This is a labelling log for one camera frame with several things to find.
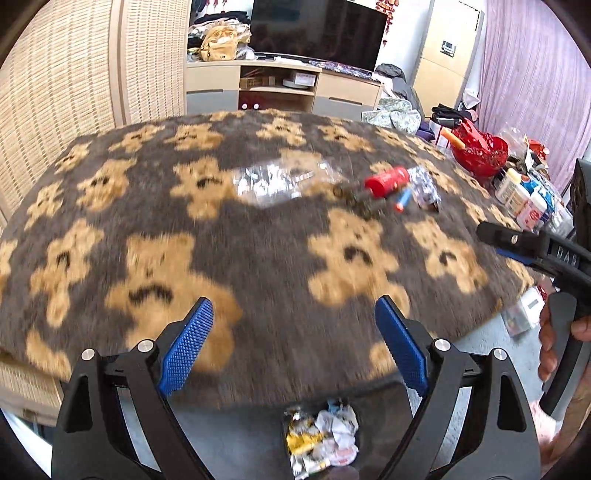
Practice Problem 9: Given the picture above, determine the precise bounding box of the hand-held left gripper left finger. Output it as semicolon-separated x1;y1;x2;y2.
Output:
51;296;215;480

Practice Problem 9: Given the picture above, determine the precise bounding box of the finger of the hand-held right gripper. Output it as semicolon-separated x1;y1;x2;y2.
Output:
496;248;540;268
476;221;555;254

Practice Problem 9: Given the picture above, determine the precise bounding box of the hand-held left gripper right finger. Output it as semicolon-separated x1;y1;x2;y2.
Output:
375;295;542;480

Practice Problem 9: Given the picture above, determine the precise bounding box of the black trash bin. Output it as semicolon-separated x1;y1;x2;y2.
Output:
279;385;416;480

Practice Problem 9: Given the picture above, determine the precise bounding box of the small silver wrapper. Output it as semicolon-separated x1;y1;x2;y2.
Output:
408;165;443;210

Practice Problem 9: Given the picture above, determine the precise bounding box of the yellow wrapper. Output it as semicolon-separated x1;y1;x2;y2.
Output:
286;431;322;456

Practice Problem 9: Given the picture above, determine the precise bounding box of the dark bead string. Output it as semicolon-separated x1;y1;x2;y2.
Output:
329;182;391;219

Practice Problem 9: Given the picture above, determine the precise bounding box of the clear plastic bag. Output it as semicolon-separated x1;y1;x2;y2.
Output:
232;161;336;210

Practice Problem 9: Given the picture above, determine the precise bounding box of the person's right hand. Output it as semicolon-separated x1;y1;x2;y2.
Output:
537;300;591;384

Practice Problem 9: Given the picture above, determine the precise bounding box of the white bottle red label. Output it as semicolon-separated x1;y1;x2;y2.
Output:
516;194;551;232

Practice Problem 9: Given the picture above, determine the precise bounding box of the small white bottle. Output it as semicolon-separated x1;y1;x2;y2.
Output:
501;178;533;219

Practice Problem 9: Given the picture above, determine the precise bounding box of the white bottle yellow cap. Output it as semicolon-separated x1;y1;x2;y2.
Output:
493;168;521;198

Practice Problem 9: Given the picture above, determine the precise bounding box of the red basket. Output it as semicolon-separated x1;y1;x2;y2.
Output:
451;119;510;179

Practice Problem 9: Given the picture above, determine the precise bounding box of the red snack bag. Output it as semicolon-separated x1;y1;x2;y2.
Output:
526;138;551;161

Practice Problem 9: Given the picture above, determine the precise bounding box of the bear print blanket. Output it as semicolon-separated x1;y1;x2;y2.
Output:
0;108;551;412

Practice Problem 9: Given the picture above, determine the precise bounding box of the black bag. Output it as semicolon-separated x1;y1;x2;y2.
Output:
431;103;470;131

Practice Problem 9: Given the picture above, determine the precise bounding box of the purple curtain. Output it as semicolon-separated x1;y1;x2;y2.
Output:
475;0;591;195

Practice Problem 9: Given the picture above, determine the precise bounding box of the green floral cloth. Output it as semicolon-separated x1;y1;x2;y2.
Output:
361;97;422;136

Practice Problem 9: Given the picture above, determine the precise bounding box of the grey jacket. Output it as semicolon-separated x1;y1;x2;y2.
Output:
373;63;424;117

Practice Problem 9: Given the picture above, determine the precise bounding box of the standing air conditioner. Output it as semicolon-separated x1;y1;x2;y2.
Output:
412;0;486;112

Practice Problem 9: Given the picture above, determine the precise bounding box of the dark floral cloth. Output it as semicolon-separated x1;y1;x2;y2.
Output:
318;59;375;79

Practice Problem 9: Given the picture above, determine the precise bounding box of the red hanging ornament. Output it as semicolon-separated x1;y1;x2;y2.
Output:
377;0;399;34

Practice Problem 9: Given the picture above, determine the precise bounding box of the beige television cabinet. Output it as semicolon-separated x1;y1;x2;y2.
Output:
185;58;384;121

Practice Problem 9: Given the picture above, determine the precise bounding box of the black television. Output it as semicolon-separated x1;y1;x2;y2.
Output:
249;0;388;70

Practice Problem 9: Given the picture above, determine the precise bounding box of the woven folding screen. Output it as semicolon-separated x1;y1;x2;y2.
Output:
0;0;193;414

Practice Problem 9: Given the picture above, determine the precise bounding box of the yellow backpack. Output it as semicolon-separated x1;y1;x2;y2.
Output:
199;25;242;62

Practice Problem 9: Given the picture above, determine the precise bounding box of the pile of clothes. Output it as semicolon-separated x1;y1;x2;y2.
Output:
187;11;255;64

